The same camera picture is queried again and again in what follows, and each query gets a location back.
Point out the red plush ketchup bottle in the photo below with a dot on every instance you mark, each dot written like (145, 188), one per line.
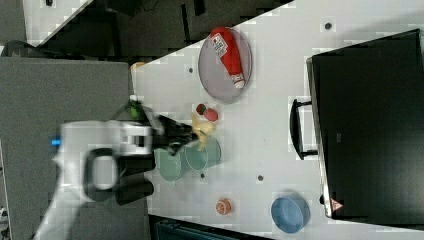
(226, 48)

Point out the yellow plush peeled banana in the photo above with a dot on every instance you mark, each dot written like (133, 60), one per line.
(203, 130)

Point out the grey round plate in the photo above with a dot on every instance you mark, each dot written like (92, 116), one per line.
(214, 76)

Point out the plush strawberry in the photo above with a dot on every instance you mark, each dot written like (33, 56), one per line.
(210, 115)

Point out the blue plastic cup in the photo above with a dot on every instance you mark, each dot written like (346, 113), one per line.
(290, 213)

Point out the black silver toaster oven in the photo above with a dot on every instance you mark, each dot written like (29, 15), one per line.
(364, 123)

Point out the green squeeze bottle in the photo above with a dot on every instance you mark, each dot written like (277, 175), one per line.
(136, 109)

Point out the red plush tomato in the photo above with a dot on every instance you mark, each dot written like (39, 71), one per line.
(200, 109)

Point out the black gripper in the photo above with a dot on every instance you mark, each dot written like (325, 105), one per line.
(170, 135)

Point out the plush orange slice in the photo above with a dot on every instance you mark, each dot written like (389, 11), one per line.
(223, 206)

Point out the green measuring cup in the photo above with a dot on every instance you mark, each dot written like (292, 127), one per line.
(209, 156)

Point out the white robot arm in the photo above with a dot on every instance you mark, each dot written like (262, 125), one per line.
(91, 156)

